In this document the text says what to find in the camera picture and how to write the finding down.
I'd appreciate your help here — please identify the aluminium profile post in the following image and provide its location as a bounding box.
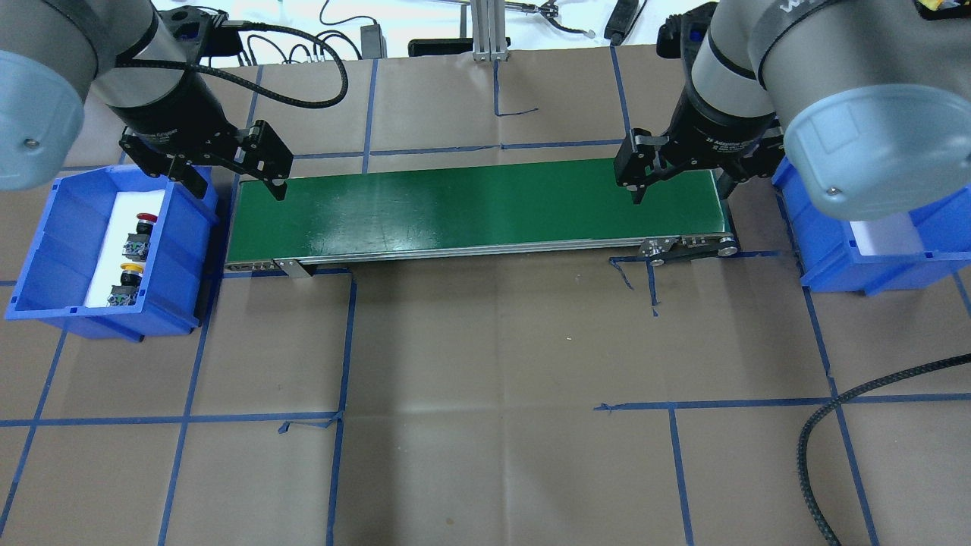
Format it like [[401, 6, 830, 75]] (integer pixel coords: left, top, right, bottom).
[[470, 0, 509, 62]]

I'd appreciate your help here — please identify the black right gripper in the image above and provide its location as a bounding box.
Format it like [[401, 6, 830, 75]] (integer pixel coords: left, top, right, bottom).
[[614, 87, 785, 205]]

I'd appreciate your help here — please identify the yellow push button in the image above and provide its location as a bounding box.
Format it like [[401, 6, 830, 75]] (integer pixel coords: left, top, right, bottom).
[[106, 262, 145, 307]]

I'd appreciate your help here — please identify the black braided cable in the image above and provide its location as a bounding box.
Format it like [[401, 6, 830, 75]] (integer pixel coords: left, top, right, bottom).
[[796, 355, 971, 546]]

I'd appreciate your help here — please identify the blue bin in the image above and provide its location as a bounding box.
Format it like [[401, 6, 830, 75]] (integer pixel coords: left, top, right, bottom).
[[772, 159, 970, 295], [5, 165, 218, 342]]

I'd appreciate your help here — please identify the red push button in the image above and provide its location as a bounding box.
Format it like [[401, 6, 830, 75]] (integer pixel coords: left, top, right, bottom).
[[122, 213, 159, 262]]

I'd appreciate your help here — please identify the blue left bin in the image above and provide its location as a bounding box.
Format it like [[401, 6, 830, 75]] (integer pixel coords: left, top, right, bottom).
[[5, 165, 218, 342]]

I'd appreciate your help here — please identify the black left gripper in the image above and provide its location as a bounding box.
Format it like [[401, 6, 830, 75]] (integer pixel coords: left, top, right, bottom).
[[119, 72, 294, 202]]

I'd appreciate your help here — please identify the white foam pad right bin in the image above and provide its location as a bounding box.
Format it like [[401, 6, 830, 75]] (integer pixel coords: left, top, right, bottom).
[[849, 213, 925, 256]]

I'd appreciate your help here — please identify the blue right bin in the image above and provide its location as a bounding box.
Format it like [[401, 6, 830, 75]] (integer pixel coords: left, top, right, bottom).
[[772, 159, 970, 295]]

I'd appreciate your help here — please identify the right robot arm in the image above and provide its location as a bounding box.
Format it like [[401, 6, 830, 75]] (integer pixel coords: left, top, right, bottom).
[[614, 1, 970, 221]]

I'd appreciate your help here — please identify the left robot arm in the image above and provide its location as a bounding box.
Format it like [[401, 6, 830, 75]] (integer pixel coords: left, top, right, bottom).
[[1, 1, 294, 200]]

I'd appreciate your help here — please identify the green conveyor belt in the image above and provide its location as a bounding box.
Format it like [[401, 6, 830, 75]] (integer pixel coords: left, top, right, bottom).
[[225, 158, 741, 273]]

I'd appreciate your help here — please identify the black power adapter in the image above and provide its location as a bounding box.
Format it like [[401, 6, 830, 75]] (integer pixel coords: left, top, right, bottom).
[[360, 22, 388, 59]]

